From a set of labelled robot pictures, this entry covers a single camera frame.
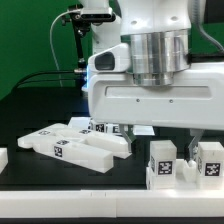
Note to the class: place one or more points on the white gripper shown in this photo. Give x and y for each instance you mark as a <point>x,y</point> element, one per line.
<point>194,100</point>

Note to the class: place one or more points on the white chair seat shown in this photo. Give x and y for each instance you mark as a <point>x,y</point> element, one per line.
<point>185,175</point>

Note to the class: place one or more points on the white chair back frame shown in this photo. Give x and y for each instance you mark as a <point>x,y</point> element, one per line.
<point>86,148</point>

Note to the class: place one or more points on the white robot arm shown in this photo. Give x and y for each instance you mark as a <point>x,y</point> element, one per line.
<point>147,79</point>

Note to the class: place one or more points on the white tagged cube right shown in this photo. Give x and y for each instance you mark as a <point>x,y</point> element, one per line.
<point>115,129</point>

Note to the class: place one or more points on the white tagged cube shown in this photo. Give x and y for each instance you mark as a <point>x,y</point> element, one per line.
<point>115,129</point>
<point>100,127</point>

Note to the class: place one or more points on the white tagged cube left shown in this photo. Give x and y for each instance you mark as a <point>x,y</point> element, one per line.
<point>100,127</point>

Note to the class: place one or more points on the white tagged flat plate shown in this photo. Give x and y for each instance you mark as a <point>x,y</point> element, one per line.
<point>84,123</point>

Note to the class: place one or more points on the white front fence bar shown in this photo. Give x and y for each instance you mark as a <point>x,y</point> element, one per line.
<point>111,203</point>

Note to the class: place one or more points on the white fence bar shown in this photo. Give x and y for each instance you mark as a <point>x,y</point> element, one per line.
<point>3,159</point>
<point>111,203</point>

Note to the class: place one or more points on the white left fence bar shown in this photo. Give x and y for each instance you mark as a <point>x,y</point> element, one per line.
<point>3,159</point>

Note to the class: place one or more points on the black rear camera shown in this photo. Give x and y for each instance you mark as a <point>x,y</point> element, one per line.
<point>97,15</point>

